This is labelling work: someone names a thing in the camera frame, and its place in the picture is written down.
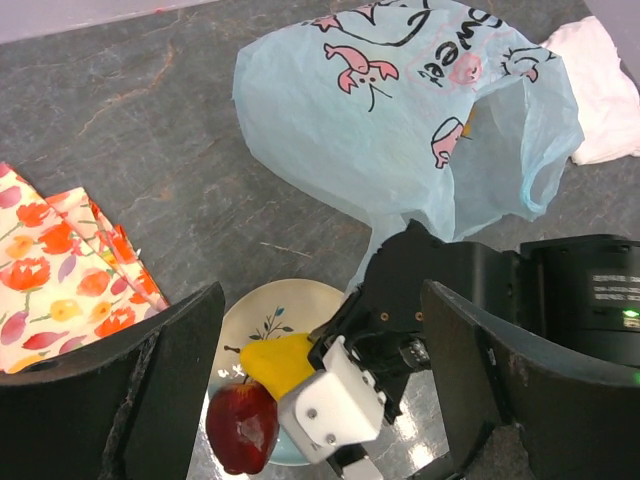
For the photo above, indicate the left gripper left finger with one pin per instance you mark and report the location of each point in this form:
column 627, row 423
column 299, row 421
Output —
column 124, row 407

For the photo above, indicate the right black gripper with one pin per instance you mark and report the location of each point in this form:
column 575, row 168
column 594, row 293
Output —
column 385, row 311

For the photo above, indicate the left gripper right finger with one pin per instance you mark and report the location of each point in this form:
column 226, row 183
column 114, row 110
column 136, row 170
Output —
column 577, row 416

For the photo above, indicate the yellow fake lemon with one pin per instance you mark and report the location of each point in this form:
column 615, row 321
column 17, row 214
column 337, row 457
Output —
column 279, row 364

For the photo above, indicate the red fake apple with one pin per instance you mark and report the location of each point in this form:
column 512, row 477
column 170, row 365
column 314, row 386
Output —
column 242, row 427

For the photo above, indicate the light blue plastic bag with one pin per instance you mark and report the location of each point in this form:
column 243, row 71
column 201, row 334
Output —
column 399, row 110

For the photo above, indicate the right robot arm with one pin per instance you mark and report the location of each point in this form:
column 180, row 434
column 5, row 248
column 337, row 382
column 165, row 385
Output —
column 580, row 292

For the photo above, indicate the cream and blue plate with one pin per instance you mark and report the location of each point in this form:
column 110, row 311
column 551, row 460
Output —
column 274, row 310

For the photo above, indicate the floral orange napkin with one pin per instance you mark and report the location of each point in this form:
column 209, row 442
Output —
column 68, row 276

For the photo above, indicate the white folded cloth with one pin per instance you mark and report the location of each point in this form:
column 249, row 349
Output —
column 607, row 98

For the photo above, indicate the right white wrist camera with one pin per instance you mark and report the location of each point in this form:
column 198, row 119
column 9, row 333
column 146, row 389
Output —
column 334, row 412

